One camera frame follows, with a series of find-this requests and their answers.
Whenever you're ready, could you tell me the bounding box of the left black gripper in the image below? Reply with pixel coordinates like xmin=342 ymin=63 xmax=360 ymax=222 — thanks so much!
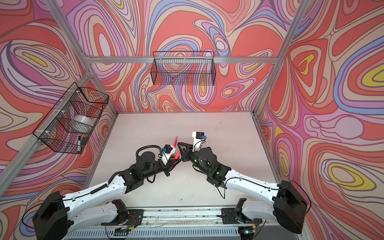
xmin=140 ymin=155 xmax=181 ymax=181

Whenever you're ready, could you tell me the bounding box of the black marker in basket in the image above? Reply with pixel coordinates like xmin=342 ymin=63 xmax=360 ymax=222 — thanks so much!
xmin=77 ymin=136 xmax=82 ymax=154

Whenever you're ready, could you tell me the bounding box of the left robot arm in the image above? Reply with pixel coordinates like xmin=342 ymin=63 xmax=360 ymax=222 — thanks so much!
xmin=32 ymin=152 xmax=180 ymax=240

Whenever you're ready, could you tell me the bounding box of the left black wire basket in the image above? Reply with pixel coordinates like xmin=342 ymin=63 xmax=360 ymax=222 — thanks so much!
xmin=33 ymin=83 xmax=109 ymax=155

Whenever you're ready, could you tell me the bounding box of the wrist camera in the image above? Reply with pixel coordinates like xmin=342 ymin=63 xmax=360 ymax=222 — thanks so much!
xmin=192 ymin=132 xmax=207 ymax=148
xmin=161 ymin=145 xmax=176 ymax=166

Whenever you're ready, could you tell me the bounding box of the back black wire basket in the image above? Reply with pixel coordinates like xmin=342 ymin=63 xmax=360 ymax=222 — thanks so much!
xmin=151 ymin=51 xmax=216 ymax=86

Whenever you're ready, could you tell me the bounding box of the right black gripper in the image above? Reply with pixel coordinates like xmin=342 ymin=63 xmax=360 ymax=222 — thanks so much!
xmin=177 ymin=143 xmax=210 ymax=176

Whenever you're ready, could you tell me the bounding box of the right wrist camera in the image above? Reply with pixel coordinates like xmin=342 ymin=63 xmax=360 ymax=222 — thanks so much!
xmin=192 ymin=132 xmax=207 ymax=148

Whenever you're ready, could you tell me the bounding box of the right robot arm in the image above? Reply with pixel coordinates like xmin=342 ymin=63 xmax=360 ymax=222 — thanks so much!
xmin=178 ymin=143 xmax=310 ymax=234

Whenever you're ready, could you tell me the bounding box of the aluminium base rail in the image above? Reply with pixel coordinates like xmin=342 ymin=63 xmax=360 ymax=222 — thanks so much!
xmin=59 ymin=205 xmax=304 ymax=229

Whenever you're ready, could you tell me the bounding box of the black wire basket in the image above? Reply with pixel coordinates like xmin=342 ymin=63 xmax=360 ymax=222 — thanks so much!
xmin=151 ymin=51 xmax=216 ymax=86
xmin=33 ymin=83 xmax=109 ymax=155

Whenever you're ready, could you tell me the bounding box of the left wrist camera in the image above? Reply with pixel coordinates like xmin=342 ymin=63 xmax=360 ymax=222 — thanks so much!
xmin=161 ymin=145 xmax=176 ymax=166

